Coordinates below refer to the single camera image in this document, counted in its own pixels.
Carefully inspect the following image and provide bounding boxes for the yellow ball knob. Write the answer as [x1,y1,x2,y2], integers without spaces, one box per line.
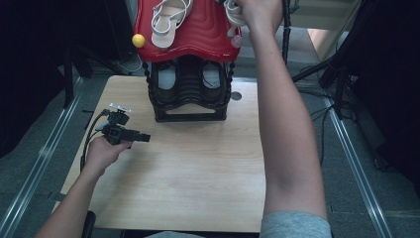
[131,33,147,49]

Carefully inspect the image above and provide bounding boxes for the red and black shoe rack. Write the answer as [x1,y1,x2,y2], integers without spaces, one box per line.
[132,0,244,123]

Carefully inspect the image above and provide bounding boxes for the person's left hand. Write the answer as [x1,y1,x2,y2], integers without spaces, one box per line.
[84,136,133,178]

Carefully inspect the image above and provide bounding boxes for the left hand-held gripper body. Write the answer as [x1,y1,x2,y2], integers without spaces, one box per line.
[100,102,133,146]

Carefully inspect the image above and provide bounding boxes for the black leather shoe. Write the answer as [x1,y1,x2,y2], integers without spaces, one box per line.
[155,60,180,103]
[199,60,225,103]

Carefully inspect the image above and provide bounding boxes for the dark curtain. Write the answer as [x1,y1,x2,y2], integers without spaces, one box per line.
[0,0,133,160]
[343,0,420,199]

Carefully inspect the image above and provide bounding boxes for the hand-held gripper cable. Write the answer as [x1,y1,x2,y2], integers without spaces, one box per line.
[281,0,294,65]
[79,108,112,173]

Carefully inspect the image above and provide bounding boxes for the person's grey clothing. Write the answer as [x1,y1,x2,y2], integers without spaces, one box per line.
[145,211,333,238]

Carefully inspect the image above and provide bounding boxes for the black chair armrest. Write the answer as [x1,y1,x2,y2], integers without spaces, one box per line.
[80,210,97,238]

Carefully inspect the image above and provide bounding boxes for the white heeled sandal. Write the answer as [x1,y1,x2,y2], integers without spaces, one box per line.
[223,0,248,38]
[151,0,194,50]

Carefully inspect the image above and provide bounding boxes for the black floor cables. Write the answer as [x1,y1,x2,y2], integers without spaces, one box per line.
[308,103,335,167]

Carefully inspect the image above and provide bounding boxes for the right hand-held gripper cable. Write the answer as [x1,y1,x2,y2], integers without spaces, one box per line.
[281,0,294,65]

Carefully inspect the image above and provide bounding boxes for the person's right hand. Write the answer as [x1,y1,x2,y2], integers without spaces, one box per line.
[236,0,284,36]

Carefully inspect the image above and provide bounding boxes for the left hand-held gripper cable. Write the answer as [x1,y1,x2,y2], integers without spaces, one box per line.
[79,108,112,173]

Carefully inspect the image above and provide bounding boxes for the grey tape strip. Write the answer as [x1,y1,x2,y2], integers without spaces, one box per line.
[48,191,66,203]

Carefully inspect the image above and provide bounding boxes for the black metal stand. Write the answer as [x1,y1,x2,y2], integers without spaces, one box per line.
[60,46,133,109]
[291,49,358,120]

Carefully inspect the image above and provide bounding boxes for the white floor cable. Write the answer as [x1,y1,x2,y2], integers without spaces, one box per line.
[116,53,144,74]

